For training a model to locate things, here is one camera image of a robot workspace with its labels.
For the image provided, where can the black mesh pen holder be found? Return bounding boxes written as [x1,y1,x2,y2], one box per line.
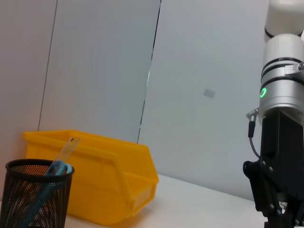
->
[5,159,76,228]

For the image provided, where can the blue capped scissors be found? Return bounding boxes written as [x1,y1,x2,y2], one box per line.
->
[14,160,73,228]

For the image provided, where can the right gripper cable with plug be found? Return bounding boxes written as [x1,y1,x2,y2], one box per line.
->
[246,107,262,159]

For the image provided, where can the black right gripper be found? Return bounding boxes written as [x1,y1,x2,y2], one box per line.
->
[243,111,304,228]

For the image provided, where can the transparent plastic ruler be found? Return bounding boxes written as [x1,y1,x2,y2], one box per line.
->
[53,137,81,167]

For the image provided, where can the yellow plastic bin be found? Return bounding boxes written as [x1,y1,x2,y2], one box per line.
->
[23,129,159,225]

